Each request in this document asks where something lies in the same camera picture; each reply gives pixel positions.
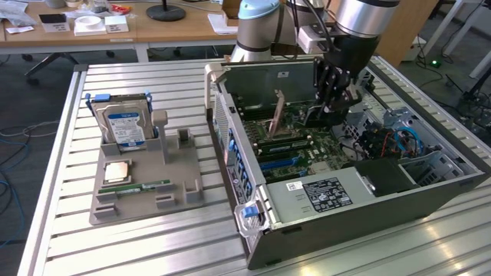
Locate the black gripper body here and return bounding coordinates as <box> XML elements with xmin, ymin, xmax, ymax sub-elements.
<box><xmin>326</xmin><ymin>33</ymin><xmax>382</xmax><ymax>81</ymax></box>

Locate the black low-profile graphics card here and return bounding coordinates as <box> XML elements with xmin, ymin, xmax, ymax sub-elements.
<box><xmin>267</xmin><ymin>89</ymin><xmax>348</xmax><ymax>142</ymax></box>

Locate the white floor box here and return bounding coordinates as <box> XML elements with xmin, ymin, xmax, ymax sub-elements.
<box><xmin>413</xmin><ymin>36</ymin><xmax>429</xmax><ymax>63</ymax></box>

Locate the wooden cabinet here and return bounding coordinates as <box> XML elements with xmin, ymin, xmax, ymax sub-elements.
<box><xmin>320</xmin><ymin>0</ymin><xmax>441</xmax><ymax>67</ymax></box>

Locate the green motherboard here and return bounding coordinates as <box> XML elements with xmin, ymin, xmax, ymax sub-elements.
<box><xmin>236</xmin><ymin>97</ymin><xmax>360</xmax><ymax>185</ymax></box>

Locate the CPU socket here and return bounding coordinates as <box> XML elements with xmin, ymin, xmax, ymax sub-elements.
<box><xmin>260</xmin><ymin>117</ymin><xmax>304</xmax><ymax>141</ymax></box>

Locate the installed green RAM stick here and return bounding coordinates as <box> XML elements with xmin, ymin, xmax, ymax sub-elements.
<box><xmin>259</xmin><ymin>139</ymin><xmax>311</xmax><ymax>151</ymax></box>

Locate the silver chipset heatsink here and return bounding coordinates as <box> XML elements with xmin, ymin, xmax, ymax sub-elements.
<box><xmin>311</xmin><ymin>161</ymin><xmax>335</xmax><ymax>174</ymax></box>

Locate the black RAM slot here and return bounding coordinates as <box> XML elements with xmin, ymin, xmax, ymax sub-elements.
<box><xmin>259</xmin><ymin>148</ymin><xmax>304</xmax><ymax>158</ymax></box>
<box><xmin>260</xmin><ymin>152</ymin><xmax>303</xmax><ymax>161</ymax></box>
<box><xmin>258</xmin><ymin>140</ymin><xmax>311</xmax><ymax>151</ymax></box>

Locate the white paper stack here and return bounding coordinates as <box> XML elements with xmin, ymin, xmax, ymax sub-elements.
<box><xmin>207</xmin><ymin>13</ymin><xmax>239</xmax><ymax>35</ymax></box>

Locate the black stand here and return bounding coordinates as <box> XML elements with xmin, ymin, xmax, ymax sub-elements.
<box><xmin>447</xmin><ymin>43</ymin><xmax>491</xmax><ymax>116</ymax></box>

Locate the brown cardboard box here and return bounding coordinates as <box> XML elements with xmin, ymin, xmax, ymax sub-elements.
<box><xmin>222</xmin><ymin>0</ymin><xmax>242</xmax><ymax>20</ymax></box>

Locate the metal disk bay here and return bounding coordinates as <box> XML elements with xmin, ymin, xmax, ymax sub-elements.
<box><xmin>396</xmin><ymin>143</ymin><xmax>467</xmax><ymax>187</ymax></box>

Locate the grey power supply unit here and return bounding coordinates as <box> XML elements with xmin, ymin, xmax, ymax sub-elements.
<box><xmin>264</xmin><ymin>168</ymin><xmax>376</xmax><ymax>224</ymax></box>

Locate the wooden desk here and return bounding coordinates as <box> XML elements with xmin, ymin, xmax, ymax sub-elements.
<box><xmin>0</xmin><ymin>0</ymin><xmax>139</xmax><ymax>63</ymax></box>
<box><xmin>136</xmin><ymin>0</ymin><xmax>347</xmax><ymax>63</ymax></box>

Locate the black round lamp base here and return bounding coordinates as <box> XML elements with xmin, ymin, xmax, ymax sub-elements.
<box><xmin>146</xmin><ymin>0</ymin><xmax>187</xmax><ymax>22</ymax></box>

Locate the grey open PC case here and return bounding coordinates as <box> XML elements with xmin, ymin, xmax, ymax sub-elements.
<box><xmin>204</xmin><ymin>51</ymin><xmax>485</xmax><ymax>271</ymax></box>

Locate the blue case latch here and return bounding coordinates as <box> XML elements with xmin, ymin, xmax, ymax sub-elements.
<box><xmin>243</xmin><ymin>201</ymin><xmax>267</xmax><ymax>228</ymax></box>

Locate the hard disk with blue caddy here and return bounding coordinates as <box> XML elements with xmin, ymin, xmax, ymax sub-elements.
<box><xmin>84</xmin><ymin>91</ymin><xmax>159</xmax><ymax>152</ymax></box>

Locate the grey parts rack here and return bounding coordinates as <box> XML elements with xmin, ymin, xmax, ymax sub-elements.
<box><xmin>88</xmin><ymin>110</ymin><xmax>206</xmax><ymax>225</ymax></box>

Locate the small white box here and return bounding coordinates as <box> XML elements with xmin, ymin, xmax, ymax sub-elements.
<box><xmin>104</xmin><ymin>15</ymin><xmax>130</xmax><ymax>34</ymax></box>

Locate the loose green RAM stick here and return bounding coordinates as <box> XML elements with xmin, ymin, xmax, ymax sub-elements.
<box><xmin>99</xmin><ymin>179</ymin><xmax>172</xmax><ymax>194</ymax></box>

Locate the flat white box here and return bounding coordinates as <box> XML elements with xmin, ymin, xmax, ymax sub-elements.
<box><xmin>72</xmin><ymin>22</ymin><xmax>108</xmax><ymax>37</ymax></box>

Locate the CPU with copper lid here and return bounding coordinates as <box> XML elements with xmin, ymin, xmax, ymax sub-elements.
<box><xmin>103</xmin><ymin>161</ymin><xmax>134</xmax><ymax>184</ymax></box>

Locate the white tape roll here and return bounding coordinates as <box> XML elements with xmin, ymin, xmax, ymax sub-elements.
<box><xmin>75</xmin><ymin>16</ymin><xmax>102</xmax><ymax>29</ymax></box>

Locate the white box with black lid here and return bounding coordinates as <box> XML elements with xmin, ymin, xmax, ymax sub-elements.
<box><xmin>38</xmin><ymin>13</ymin><xmax>72</xmax><ymax>33</ymax></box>

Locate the black chair base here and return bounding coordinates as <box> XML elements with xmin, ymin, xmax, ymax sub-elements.
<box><xmin>23</xmin><ymin>51</ymin><xmax>116</xmax><ymax>86</ymax></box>

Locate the white card with red print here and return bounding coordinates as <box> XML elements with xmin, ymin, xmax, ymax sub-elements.
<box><xmin>4</xmin><ymin>26</ymin><xmax>35</xmax><ymax>35</ymax></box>

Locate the clear plastic bag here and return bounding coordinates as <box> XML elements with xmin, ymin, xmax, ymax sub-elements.
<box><xmin>0</xmin><ymin>1</ymin><xmax>39</xmax><ymax>27</ymax></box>

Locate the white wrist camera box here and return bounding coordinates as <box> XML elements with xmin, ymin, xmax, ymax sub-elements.
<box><xmin>298</xmin><ymin>25</ymin><xmax>330</xmax><ymax>54</ymax></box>

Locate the red and black wire bundle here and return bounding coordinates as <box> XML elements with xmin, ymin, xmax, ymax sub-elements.
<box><xmin>359</xmin><ymin>128</ymin><xmax>400</xmax><ymax>159</ymax></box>

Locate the blue disk wire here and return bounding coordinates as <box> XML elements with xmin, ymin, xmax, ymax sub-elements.
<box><xmin>395</xmin><ymin>126</ymin><xmax>426</xmax><ymax>159</ymax></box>

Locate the white table frame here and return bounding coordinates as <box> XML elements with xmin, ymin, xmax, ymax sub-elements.
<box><xmin>421</xmin><ymin>0</ymin><xmax>491</xmax><ymax>78</ymax></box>

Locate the white floor cable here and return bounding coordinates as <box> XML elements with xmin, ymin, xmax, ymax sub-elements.
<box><xmin>0</xmin><ymin>120</ymin><xmax>59</xmax><ymax>137</ymax></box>

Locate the blue floor cable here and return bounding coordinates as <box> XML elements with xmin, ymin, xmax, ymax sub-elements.
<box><xmin>0</xmin><ymin>137</ymin><xmax>30</xmax><ymax>247</ymax></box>

